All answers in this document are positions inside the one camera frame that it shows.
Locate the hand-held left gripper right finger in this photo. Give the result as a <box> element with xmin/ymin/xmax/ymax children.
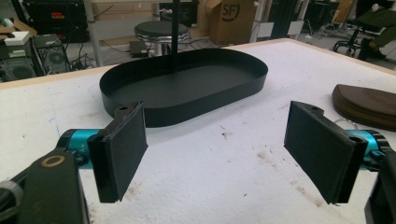
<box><xmin>283</xmin><ymin>100</ymin><xmax>369</xmax><ymax>205</ymax></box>

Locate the black oval tray with pole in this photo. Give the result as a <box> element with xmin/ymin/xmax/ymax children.
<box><xmin>99</xmin><ymin>0</ymin><xmax>269</xmax><ymax>129</ymax></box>

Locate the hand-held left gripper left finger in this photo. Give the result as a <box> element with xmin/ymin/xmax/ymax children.
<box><xmin>87</xmin><ymin>101</ymin><xmax>149</xmax><ymax>204</ymax></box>

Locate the brown zip pouch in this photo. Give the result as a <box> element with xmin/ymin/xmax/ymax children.
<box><xmin>331</xmin><ymin>83</ymin><xmax>396</xmax><ymax>133</ymax></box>

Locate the brown cardboard box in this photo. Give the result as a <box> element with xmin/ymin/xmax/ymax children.
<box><xmin>204</xmin><ymin>0</ymin><xmax>258</xmax><ymax>47</ymax></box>

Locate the white metal table frame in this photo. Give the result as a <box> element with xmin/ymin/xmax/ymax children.
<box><xmin>81</xmin><ymin>0</ymin><xmax>163</xmax><ymax>68</ymax></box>

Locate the small dark floor box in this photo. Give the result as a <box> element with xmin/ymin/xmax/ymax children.
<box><xmin>129</xmin><ymin>40</ymin><xmax>149</xmax><ymax>59</ymax></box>

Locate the large black equipment case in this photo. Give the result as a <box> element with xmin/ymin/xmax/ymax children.
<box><xmin>11</xmin><ymin>0</ymin><xmax>91</xmax><ymax>44</ymax></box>

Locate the small white box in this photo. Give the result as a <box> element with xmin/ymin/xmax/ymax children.
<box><xmin>4</xmin><ymin>31</ymin><xmax>32</xmax><ymax>48</ymax></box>

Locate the round black chrome stool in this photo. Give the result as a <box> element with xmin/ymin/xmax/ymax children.
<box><xmin>134</xmin><ymin>20</ymin><xmax>191</xmax><ymax>58</ymax></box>

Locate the black office chair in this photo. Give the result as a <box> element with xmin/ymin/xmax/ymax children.
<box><xmin>332</xmin><ymin>18</ymin><xmax>375</xmax><ymax>59</ymax></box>

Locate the black computer tower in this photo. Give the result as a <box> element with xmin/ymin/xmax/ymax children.
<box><xmin>33</xmin><ymin>34</ymin><xmax>72</xmax><ymax>76</ymax></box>

